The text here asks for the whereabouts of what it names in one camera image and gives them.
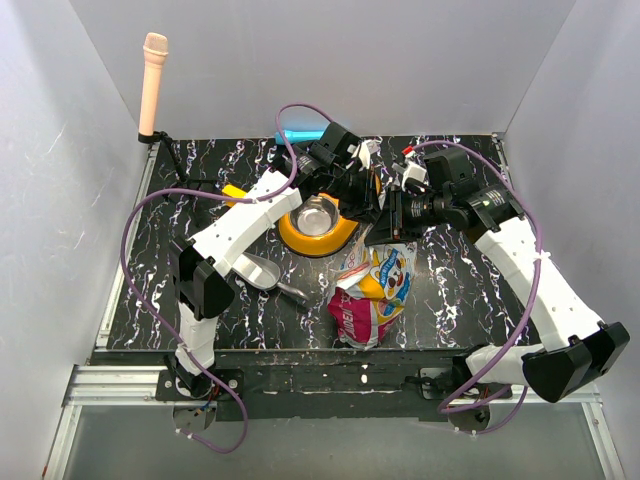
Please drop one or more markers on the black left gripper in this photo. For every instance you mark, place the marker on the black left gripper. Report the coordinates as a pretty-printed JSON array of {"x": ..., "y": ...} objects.
[{"x": 366, "y": 208}]

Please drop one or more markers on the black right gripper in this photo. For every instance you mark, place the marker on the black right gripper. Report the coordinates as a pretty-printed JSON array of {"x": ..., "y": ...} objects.
[{"x": 390, "y": 226}]

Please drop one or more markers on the pink white pet food bag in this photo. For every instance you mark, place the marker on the pink white pet food bag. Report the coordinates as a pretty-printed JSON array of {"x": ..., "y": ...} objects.
[{"x": 371, "y": 291}]

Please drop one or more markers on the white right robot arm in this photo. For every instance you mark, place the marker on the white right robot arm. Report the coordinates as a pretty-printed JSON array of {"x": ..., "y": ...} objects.
[{"x": 576, "y": 346}]

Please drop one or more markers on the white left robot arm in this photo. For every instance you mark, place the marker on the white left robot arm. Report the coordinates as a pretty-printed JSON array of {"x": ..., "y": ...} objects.
[{"x": 201, "y": 263}]

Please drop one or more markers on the yellow double pet bowl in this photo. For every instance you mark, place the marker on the yellow double pet bowl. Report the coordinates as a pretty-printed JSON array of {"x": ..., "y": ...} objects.
[{"x": 315, "y": 229}]

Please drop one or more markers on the cyan flashlight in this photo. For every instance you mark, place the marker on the cyan flashlight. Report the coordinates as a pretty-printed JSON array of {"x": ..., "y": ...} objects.
[{"x": 294, "y": 136}]

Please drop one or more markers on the silver metal scoop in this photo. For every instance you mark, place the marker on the silver metal scoop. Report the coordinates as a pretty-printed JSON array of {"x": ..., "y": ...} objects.
[{"x": 264, "y": 275}]

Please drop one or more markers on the yellow toy brick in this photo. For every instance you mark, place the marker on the yellow toy brick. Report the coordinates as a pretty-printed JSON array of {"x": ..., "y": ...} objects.
[{"x": 235, "y": 195}]

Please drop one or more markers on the pink microphone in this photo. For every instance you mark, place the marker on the pink microphone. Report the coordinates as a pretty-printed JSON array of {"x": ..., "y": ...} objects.
[{"x": 155, "y": 50}]

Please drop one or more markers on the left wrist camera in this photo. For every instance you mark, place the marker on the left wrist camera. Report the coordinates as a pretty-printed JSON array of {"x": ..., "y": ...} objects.
[{"x": 339, "y": 146}]

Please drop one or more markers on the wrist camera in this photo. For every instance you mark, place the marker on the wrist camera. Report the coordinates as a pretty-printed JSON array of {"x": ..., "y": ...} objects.
[
  {"x": 339, "y": 146},
  {"x": 448, "y": 165}
]

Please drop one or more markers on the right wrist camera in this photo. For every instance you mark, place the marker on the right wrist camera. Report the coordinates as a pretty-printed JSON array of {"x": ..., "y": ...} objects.
[{"x": 448, "y": 165}]

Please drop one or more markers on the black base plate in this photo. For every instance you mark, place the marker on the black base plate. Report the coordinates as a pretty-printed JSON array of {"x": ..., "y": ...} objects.
[{"x": 338, "y": 383}]

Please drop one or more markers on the aluminium frame rail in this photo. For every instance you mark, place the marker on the aluminium frame rail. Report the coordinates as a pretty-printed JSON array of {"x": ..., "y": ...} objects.
[{"x": 82, "y": 261}]

